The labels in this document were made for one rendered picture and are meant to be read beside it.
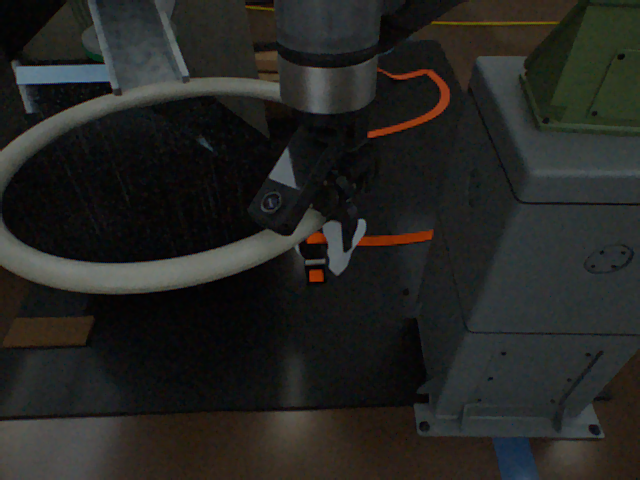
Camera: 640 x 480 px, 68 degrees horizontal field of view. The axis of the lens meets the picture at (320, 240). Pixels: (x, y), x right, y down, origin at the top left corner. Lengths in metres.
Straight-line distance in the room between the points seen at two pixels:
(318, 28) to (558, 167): 0.50
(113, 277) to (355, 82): 0.28
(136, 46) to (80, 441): 1.03
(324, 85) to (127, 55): 0.61
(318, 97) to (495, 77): 0.64
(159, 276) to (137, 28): 0.65
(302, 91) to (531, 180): 0.46
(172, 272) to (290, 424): 0.98
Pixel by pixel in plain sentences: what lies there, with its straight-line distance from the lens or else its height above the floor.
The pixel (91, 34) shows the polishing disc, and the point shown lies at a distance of 1.30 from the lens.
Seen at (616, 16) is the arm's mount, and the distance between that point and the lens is 0.83.
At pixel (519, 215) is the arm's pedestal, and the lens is 0.84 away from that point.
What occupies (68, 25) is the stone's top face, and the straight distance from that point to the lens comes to 1.46.
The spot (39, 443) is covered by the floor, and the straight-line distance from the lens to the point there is 1.57.
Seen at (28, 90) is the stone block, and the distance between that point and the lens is 1.29.
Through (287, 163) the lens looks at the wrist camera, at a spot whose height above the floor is 1.01.
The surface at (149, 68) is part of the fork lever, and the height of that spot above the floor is 0.90.
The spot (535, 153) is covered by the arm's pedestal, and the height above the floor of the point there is 0.85.
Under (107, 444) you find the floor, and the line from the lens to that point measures 1.49.
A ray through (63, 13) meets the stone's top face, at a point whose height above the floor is 0.81.
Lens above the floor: 1.29
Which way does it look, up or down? 46 degrees down
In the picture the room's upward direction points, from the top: straight up
